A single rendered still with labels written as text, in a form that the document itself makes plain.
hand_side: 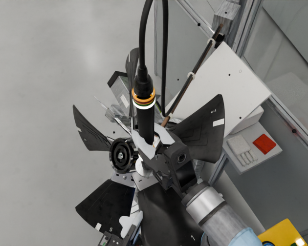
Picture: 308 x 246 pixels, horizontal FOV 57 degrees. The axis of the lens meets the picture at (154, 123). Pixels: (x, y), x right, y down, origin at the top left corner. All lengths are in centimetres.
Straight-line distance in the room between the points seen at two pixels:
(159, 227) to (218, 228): 34
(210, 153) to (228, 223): 21
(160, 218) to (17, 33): 284
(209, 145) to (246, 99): 29
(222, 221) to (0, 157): 217
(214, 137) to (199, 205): 22
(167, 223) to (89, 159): 149
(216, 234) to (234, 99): 53
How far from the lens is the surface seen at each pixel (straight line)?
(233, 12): 112
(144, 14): 42
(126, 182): 104
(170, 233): 90
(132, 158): 89
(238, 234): 60
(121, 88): 120
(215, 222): 60
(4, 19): 367
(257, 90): 97
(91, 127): 110
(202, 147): 76
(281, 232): 110
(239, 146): 138
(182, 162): 57
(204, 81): 107
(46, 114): 263
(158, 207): 91
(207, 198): 60
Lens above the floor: 207
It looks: 59 degrees down
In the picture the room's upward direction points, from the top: straight up
